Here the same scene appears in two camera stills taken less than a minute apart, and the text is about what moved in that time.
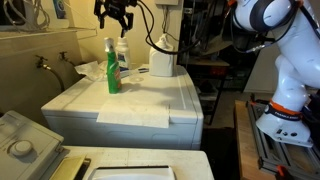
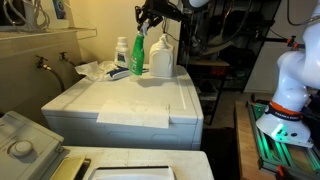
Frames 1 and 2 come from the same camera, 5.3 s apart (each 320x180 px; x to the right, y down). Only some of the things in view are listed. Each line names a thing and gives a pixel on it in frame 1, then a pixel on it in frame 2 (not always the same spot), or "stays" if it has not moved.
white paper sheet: x=135 y=113 stays
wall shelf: x=50 y=35 stays
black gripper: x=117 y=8 → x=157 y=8
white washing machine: x=30 y=152 stays
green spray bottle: x=113 y=67 → x=137 y=60
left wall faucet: x=41 y=65 stays
